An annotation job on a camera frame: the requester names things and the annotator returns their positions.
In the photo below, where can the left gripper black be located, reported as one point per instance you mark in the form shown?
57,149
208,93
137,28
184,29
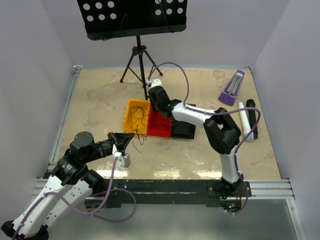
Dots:
121,139

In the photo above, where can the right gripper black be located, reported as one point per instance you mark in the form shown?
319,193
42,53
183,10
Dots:
153,107

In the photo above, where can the red plastic bin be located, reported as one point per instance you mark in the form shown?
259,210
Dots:
157,125

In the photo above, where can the yellow plastic bin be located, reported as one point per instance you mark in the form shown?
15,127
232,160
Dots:
136,116

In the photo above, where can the black plastic bin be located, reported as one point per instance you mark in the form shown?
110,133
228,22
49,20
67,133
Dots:
183,130

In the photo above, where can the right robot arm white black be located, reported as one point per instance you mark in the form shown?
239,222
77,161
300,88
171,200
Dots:
222,132

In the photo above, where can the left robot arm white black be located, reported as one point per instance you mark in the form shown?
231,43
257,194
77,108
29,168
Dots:
71,182

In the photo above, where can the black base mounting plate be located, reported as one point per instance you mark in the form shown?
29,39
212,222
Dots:
208,192

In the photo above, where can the purple metronome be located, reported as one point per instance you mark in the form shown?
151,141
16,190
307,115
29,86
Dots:
231,91

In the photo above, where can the black microphone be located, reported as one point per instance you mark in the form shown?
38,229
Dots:
250,103

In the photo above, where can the black music stand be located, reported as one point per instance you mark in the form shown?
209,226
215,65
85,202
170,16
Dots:
110,19

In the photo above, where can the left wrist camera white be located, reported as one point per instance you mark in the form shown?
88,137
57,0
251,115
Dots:
122,159

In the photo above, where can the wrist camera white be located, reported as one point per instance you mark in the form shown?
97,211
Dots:
152,83
122,159

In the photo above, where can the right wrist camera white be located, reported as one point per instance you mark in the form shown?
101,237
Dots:
152,83

